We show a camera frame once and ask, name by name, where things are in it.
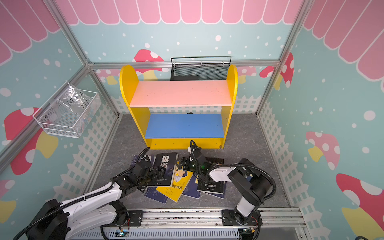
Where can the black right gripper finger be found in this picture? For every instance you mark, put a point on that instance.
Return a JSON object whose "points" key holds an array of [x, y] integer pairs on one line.
{"points": [[185, 163], [201, 176]]}

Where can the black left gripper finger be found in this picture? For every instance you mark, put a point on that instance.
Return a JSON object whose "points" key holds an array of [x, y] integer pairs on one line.
{"points": [[155, 182], [158, 171]]}

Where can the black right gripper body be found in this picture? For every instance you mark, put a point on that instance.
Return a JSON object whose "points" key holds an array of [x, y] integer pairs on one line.
{"points": [[194, 154]]}

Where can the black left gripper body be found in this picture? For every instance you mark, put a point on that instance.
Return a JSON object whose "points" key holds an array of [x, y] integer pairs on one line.
{"points": [[144, 181]]}

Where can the black wolf cover book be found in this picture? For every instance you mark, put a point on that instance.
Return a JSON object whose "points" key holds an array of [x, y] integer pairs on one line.
{"points": [[167, 161]]}

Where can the yellow cartoon cover book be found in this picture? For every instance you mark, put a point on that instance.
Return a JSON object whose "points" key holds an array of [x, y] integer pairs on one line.
{"points": [[180, 181]]}

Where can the black antler cover book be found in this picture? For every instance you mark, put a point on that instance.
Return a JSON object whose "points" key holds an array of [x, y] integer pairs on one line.
{"points": [[212, 185]]}

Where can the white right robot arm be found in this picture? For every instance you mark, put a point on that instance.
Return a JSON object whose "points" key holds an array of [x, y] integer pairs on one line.
{"points": [[254, 184]]}

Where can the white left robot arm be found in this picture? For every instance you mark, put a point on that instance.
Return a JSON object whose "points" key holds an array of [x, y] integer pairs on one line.
{"points": [[102, 207]]}

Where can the navy book yellow label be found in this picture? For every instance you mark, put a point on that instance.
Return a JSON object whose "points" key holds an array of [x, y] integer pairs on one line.
{"points": [[153, 194]]}

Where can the dark portrait cover book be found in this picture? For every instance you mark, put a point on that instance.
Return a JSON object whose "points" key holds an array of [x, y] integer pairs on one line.
{"points": [[146, 161]]}

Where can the navy book floral cover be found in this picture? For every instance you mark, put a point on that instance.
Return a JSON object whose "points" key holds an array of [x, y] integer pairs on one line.
{"points": [[191, 189]]}

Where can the yellow bookshelf with coloured shelves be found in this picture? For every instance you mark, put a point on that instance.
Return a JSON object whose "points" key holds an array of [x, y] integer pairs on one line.
{"points": [[175, 131]]}

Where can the clear plastic bag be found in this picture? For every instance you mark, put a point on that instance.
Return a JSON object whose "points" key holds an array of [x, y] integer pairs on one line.
{"points": [[72, 102]]}

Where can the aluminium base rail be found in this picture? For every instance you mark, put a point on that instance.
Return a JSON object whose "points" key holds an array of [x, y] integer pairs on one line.
{"points": [[212, 218]]}

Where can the grey slotted cable duct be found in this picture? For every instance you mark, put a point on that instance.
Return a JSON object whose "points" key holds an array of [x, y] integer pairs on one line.
{"points": [[172, 234]]}

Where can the black wire mesh basket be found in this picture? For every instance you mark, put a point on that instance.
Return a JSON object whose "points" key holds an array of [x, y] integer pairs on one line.
{"points": [[200, 68]]}

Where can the white wire wall basket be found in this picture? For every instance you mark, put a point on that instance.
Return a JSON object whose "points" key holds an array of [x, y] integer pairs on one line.
{"points": [[53, 123]]}

